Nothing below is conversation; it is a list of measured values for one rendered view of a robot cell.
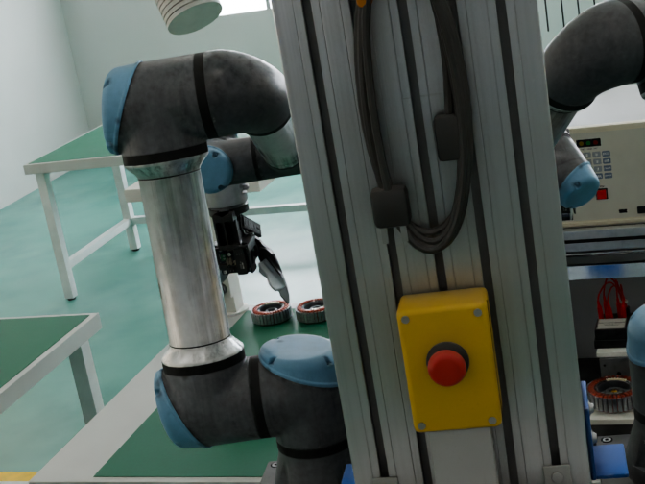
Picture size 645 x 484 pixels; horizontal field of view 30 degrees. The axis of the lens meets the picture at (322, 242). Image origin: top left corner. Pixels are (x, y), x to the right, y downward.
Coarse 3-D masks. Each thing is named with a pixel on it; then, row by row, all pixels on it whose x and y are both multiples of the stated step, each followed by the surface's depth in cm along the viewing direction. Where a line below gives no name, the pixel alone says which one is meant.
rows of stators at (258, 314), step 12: (276, 300) 333; (312, 300) 329; (252, 312) 328; (264, 312) 326; (276, 312) 325; (288, 312) 327; (300, 312) 322; (312, 312) 320; (324, 312) 320; (264, 324) 326
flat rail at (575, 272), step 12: (576, 264) 245; (588, 264) 244; (600, 264) 243; (612, 264) 242; (624, 264) 241; (636, 264) 241; (576, 276) 245; (588, 276) 244; (600, 276) 244; (612, 276) 243; (624, 276) 242; (636, 276) 241
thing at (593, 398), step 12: (588, 384) 243; (600, 384) 243; (612, 384) 244; (624, 384) 242; (588, 396) 239; (600, 396) 237; (612, 396) 236; (624, 396) 236; (600, 408) 237; (612, 408) 237; (624, 408) 236
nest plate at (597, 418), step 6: (594, 414) 238; (600, 414) 237; (606, 414) 237; (612, 414) 237; (618, 414) 236; (624, 414) 236; (630, 414) 235; (594, 420) 236; (600, 420) 235; (606, 420) 235; (612, 420) 235; (618, 420) 234; (624, 420) 234; (630, 420) 234
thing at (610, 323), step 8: (600, 320) 247; (608, 320) 246; (616, 320) 246; (624, 320) 245; (600, 328) 243; (608, 328) 242; (616, 328) 241; (624, 328) 241; (600, 336) 243; (608, 336) 242; (616, 336) 242; (624, 336) 241; (600, 344) 243; (608, 344) 243; (616, 344) 242; (624, 344) 242; (600, 352) 241; (608, 352) 241; (616, 352) 240; (624, 352) 240
